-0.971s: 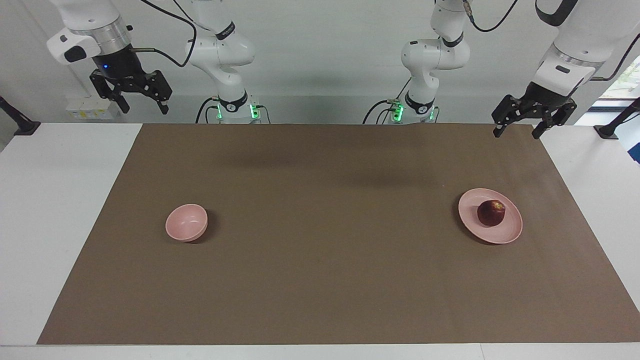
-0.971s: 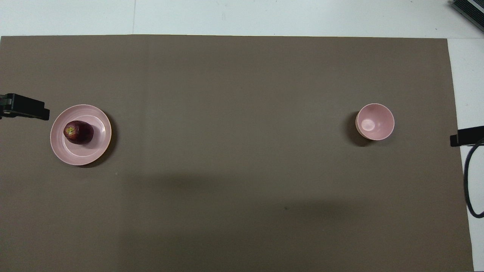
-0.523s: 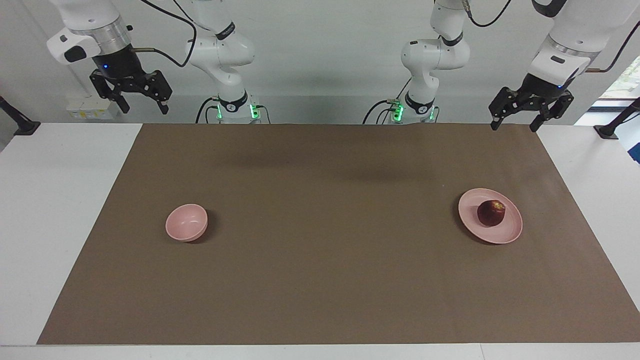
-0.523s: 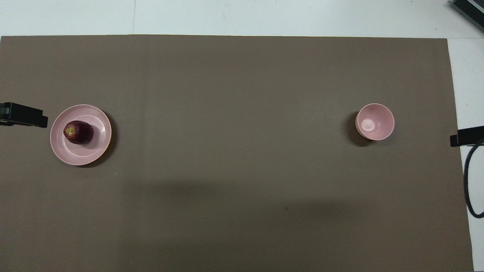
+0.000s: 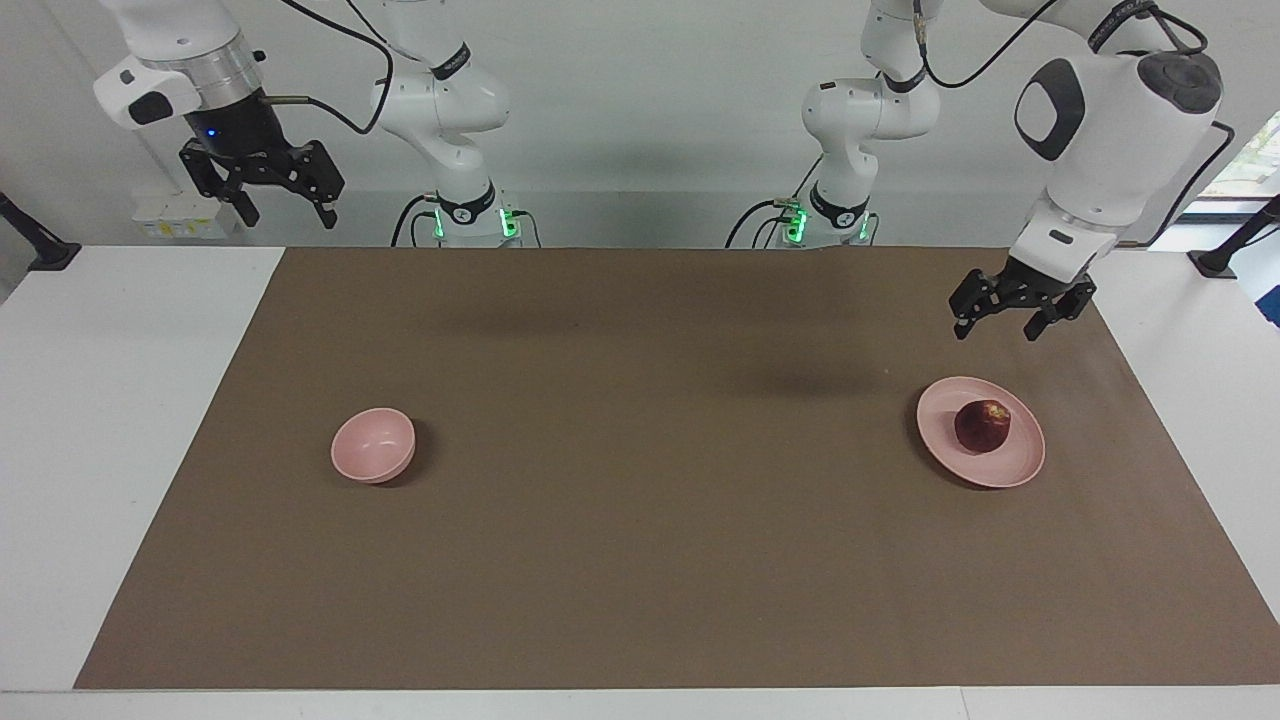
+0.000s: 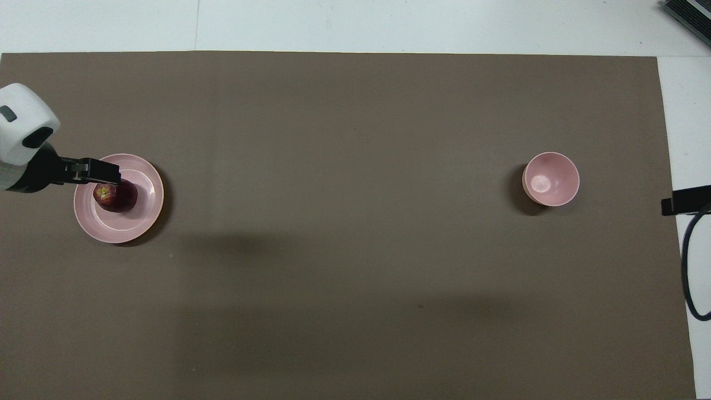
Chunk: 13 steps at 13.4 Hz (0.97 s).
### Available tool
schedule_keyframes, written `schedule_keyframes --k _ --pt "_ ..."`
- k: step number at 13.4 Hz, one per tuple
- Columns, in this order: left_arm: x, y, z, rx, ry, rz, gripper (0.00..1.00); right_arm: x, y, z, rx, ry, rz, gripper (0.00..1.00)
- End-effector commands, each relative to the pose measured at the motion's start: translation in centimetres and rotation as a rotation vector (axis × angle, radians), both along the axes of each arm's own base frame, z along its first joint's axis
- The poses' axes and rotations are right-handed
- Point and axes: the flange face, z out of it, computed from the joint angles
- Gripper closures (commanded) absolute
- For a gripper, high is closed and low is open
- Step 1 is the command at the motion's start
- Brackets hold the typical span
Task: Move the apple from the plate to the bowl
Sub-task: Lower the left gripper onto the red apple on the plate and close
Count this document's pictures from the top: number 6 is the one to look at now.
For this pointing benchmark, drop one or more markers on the brown table mat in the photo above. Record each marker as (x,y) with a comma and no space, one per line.
(344,222)

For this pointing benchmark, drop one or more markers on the pink bowl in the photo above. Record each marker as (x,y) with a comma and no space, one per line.
(551,179)

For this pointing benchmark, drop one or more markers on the grey ribbed device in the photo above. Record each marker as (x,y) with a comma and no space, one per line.
(691,11)

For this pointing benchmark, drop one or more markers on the pink plate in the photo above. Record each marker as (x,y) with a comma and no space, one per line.
(119,225)

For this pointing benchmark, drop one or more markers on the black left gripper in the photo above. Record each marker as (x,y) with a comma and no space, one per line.
(41,169)

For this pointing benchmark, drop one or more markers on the dark red apple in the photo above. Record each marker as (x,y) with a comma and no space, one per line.
(118,199)

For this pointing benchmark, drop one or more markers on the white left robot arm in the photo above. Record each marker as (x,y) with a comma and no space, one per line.
(22,111)

